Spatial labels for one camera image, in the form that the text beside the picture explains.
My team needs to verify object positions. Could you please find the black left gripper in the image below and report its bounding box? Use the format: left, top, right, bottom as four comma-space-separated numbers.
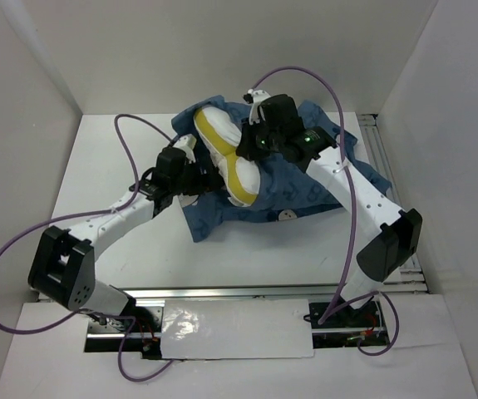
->
170, 153, 225, 196

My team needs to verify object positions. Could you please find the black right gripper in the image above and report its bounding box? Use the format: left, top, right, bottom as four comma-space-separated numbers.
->
236, 113, 284, 160

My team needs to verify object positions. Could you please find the blue cartoon print pillowcase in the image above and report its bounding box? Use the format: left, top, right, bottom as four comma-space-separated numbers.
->
170, 95, 393, 244

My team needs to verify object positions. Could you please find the white pillow with yellow edge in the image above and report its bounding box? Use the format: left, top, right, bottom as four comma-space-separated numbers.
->
193, 105, 261, 207

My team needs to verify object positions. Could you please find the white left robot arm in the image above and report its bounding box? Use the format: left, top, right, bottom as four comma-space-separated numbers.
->
27, 147, 221, 332

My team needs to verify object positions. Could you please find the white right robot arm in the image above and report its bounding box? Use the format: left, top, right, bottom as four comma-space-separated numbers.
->
236, 89, 422, 326

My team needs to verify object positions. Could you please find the white cover sheet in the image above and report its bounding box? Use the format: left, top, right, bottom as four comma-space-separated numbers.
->
160, 299, 314, 360

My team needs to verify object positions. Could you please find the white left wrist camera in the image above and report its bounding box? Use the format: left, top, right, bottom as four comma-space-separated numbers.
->
173, 134, 197, 163

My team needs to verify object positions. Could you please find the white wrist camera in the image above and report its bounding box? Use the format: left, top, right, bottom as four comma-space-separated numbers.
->
173, 134, 197, 163
243, 88, 270, 125

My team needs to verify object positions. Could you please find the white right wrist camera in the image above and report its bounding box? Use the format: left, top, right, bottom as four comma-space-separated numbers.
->
243, 88, 270, 125

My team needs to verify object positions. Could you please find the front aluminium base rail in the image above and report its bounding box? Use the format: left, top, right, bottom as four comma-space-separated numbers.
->
38, 283, 393, 354

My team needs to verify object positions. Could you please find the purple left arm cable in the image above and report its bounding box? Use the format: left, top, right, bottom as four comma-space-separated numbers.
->
0, 114, 181, 335

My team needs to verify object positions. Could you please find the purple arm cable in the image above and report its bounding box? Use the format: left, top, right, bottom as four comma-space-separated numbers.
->
0, 114, 181, 335
253, 66, 400, 357

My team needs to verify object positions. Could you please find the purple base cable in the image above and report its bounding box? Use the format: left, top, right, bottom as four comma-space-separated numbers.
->
117, 318, 181, 382

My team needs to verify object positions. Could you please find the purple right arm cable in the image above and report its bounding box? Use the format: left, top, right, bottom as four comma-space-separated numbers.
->
253, 66, 400, 357

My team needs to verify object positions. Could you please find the aluminium frame rail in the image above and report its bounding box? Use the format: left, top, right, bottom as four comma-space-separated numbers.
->
357, 114, 430, 294

